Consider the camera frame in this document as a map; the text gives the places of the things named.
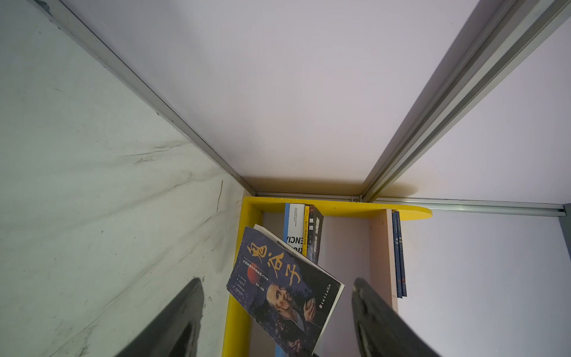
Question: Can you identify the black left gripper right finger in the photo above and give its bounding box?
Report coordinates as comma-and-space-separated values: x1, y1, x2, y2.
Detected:
352, 278, 437, 357

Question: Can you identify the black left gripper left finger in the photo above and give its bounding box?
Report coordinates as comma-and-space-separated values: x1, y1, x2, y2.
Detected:
118, 278, 205, 357

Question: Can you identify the purple old man book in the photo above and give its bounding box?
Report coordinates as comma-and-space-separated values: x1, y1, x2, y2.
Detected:
227, 225, 344, 356

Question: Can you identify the white book black lettering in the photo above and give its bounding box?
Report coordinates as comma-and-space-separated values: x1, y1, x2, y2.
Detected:
283, 203, 305, 253

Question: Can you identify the dark blue book yellow label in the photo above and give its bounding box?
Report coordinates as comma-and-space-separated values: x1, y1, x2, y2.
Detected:
396, 211, 407, 298

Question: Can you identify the black cover book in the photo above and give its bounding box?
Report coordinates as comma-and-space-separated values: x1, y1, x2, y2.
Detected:
307, 205, 324, 264

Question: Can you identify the yellow cartoon cover book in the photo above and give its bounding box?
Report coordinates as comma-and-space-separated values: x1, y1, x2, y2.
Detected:
302, 205, 309, 257

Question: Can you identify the yellow pink blue bookshelf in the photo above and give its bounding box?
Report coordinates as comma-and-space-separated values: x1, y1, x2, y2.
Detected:
239, 197, 433, 356

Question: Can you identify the aluminium frame rail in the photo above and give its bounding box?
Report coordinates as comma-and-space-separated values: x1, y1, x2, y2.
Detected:
360, 1, 570, 202

